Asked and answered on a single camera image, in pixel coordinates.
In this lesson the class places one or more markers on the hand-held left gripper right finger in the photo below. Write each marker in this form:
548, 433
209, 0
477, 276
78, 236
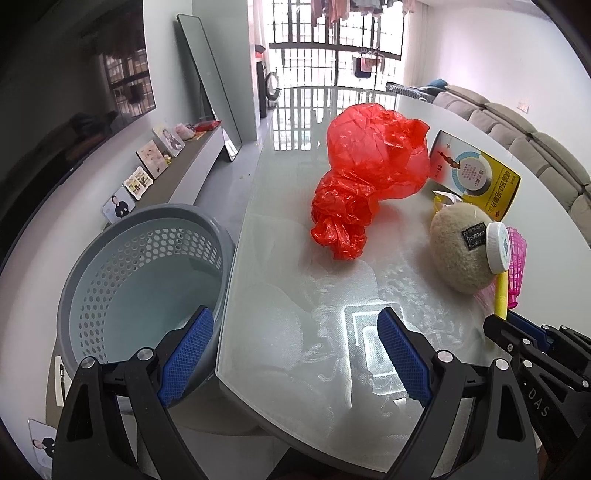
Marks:
401, 360

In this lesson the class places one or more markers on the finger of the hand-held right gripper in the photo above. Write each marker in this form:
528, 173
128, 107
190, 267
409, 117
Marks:
512, 339
549, 337

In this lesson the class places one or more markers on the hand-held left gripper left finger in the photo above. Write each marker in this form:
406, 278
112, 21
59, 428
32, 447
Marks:
189, 355

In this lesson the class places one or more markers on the grey perforated plastic basket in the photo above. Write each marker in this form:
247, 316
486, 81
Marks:
138, 286

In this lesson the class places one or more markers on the red plastic bag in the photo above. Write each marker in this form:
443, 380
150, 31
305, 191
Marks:
369, 157

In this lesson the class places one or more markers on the yellow plastic strip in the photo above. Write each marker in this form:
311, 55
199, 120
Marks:
501, 297

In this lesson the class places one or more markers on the pink mesh item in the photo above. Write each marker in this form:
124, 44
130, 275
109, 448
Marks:
517, 258

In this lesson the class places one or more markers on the white ribbed jar lid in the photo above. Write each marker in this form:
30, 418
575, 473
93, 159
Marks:
496, 247

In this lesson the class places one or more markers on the beige plush ball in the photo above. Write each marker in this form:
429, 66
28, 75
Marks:
457, 249

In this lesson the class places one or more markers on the small yellow packet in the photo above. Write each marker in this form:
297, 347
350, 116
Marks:
441, 201

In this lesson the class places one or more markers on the yellow printed cardboard box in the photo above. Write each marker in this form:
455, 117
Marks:
480, 175

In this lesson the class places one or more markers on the loose portrait photo card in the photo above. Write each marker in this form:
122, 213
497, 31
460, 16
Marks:
41, 445

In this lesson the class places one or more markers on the long grey tv cabinet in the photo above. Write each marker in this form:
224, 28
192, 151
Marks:
194, 161

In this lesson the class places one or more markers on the beige sofa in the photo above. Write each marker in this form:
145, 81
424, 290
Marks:
531, 138

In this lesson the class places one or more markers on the flat red packet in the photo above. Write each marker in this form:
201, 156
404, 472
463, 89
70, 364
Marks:
207, 125

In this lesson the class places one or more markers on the blue cloth item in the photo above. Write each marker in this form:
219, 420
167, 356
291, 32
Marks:
436, 83

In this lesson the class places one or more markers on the checkered cloth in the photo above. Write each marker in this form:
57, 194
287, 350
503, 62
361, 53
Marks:
406, 91

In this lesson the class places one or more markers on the tall standing mirror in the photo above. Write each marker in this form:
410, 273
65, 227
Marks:
207, 83

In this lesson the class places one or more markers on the round white fan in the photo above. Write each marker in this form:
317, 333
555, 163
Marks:
272, 85

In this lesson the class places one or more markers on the large black television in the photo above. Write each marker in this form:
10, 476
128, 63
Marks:
69, 92

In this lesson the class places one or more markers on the hanging clothes on hanger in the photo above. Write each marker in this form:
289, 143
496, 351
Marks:
367, 64

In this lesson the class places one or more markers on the black window grille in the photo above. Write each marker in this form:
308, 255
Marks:
323, 55

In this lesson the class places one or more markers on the row of hanging laundry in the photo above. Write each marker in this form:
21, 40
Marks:
360, 7

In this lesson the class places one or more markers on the portrait photo frame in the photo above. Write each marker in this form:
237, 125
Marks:
118, 205

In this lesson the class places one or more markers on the scalloped white photo frame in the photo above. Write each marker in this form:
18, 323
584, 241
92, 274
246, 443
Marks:
137, 183

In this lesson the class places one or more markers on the square photo frame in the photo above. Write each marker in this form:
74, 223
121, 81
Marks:
151, 159

